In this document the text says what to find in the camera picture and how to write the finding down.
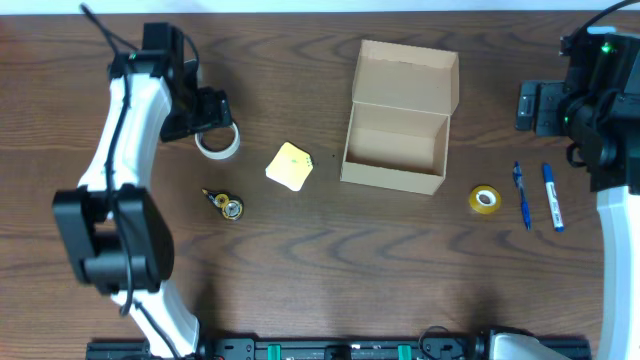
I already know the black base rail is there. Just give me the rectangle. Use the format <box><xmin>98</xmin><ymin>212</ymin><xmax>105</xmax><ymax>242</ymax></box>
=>
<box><xmin>85</xmin><ymin>326</ymin><xmax>593</xmax><ymax>360</ymax></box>

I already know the blue ballpoint pen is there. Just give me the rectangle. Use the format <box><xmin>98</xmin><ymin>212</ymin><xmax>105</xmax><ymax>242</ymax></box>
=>
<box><xmin>513</xmin><ymin>162</ymin><xmax>532</xmax><ymax>231</ymax></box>

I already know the open cardboard box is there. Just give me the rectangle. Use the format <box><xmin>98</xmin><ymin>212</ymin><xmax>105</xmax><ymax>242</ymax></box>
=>
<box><xmin>340</xmin><ymin>40</ymin><xmax>459</xmax><ymax>195</ymax></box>

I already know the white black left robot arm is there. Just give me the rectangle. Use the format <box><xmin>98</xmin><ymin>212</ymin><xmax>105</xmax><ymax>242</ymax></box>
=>
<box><xmin>52</xmin><ymin>23</ymin><xmax>235</xmax><ymax>359</ymax></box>

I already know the white masking tape roll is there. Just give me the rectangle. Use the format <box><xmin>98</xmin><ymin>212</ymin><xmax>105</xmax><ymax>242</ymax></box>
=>
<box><xmin>194</xmin><ymin>122</ymin><xmax>241</xmax><ymax>160</ymax></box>

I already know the yellow sticky note pad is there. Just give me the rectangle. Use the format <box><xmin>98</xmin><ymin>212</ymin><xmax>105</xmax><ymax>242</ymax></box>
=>
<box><xmin>265</xmin><ymin>142</ymin><xmax>314</xmax><ymax>192</ymax></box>

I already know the blue whiteboard marker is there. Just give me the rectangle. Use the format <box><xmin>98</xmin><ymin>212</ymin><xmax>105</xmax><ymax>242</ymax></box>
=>
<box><xmin>542</xmin><ymin>163</ymin><xmax>564</xmax><ymax>233</ymax></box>

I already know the yellow clear tape roll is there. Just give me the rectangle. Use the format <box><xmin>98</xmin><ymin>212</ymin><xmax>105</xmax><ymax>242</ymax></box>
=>
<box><xmin>468</xmin><ymin>185</ymin><xmax>502</xmax><ymax>215</ymax></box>

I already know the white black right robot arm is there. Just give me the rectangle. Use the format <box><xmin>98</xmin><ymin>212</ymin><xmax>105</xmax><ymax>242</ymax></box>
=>
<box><xmin>515</xmin><ymin>30</ymin><xmax>639</xmax><ymax>359</ymax></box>

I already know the yellow black correction tape dispenser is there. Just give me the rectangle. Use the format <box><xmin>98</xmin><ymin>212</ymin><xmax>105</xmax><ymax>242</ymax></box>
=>
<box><xmin>201</xmin><ymin>188</ymin><xmax>244</xmax><ymax>221</ymax></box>

